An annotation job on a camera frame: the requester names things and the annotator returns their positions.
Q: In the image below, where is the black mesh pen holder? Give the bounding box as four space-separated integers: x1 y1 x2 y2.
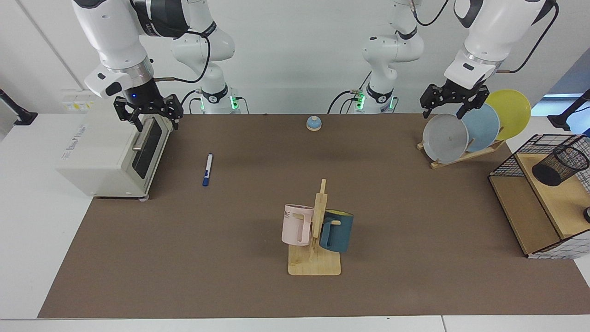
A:
531 145 590 187

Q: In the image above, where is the light blue plate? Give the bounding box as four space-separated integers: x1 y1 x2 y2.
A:
461 103 501 153

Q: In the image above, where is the grey plate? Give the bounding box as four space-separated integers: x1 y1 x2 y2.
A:
422 113 469 164

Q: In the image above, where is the wooden plate rack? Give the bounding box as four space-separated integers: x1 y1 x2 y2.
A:
417 140 506 170

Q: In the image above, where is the pale toaster oven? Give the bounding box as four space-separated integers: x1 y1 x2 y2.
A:
56 97 175 202

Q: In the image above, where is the yellow plate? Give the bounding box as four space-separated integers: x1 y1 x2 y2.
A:
485 89 532 141

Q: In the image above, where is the white power strip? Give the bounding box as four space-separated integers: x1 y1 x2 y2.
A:
61 90 100 113

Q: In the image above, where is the black stand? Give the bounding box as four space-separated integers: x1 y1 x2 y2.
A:
547 89 590 132
0 89 38 126

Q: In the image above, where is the brown table cloth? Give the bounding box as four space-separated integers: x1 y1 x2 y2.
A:
38 113 590 319

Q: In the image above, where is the dark teal cup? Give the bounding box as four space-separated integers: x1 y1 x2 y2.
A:
319 210 354 253

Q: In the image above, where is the pink cup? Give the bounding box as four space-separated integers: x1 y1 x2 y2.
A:
282 204 315 247

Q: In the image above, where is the wooden cup stand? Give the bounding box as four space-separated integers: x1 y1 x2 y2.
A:
288 179 342 276

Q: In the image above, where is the black base cable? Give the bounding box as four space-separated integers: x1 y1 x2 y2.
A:
181 89 204 114
327 71 374 114

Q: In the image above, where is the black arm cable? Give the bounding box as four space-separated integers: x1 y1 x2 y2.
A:
496 0 559 75
154 21 217 84

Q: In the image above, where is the wire basket with wooden floor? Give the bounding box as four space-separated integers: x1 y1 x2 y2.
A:
489 134 590 260

